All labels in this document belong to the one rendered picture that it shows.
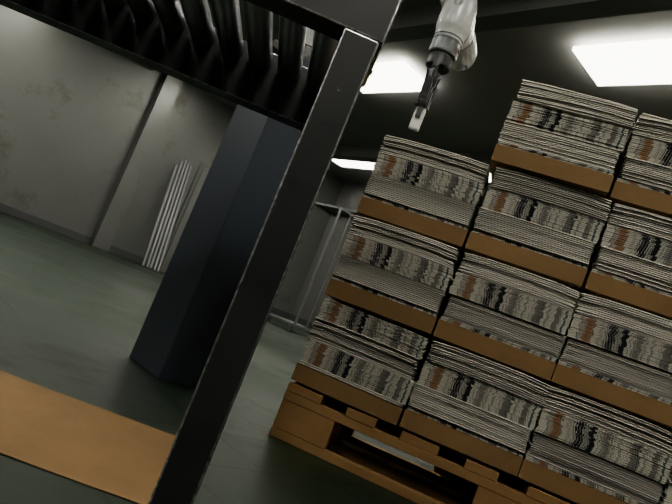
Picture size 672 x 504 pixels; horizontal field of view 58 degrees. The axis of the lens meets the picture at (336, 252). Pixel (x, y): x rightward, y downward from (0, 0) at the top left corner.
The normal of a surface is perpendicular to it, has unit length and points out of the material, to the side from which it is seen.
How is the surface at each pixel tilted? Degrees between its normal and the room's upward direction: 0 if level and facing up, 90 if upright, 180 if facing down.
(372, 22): 90
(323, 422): 90
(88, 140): 90
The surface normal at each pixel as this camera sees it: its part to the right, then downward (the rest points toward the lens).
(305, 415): -0.21, -0.19
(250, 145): -0.66, -0.34
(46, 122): 0.65, 0.18
